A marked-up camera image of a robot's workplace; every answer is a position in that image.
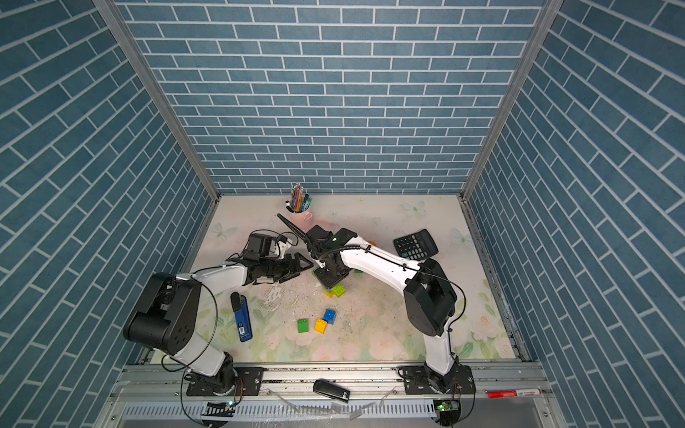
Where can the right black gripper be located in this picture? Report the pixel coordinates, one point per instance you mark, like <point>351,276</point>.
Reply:
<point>324,280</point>

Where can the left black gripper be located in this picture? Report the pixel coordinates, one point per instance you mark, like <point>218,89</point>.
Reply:
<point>290,271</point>

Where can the small blue lego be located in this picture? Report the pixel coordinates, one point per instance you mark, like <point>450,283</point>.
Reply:
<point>329,316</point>

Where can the long lime lego brick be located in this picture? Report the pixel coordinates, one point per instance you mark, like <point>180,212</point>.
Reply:
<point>338,290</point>

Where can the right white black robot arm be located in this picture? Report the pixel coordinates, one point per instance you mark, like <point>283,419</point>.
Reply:
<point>430,298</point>

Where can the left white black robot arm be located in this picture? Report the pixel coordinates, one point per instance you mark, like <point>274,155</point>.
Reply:
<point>164,317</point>

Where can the small green lego bottom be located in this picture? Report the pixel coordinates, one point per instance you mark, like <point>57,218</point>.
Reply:
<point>303,326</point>

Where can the yellow lego bottom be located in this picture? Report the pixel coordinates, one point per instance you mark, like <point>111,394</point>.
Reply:
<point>320,326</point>

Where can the pink pen cup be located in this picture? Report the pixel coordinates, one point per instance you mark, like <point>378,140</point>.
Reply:
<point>303,220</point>

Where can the blue black usb device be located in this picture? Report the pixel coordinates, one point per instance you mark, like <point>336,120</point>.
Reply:
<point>240,308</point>

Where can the black calculator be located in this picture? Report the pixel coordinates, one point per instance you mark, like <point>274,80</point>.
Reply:
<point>417,246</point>

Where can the red marker pen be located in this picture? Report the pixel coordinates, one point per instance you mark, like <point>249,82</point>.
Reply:
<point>514,393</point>

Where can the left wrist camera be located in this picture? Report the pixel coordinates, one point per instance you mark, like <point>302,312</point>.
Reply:
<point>281,244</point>

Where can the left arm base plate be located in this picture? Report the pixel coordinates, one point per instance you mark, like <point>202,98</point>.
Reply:
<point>245,381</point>

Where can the black remote on rail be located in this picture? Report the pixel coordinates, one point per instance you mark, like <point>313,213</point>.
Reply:
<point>331,390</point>

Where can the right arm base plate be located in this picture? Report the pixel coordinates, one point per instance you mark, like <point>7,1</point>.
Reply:
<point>421,379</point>

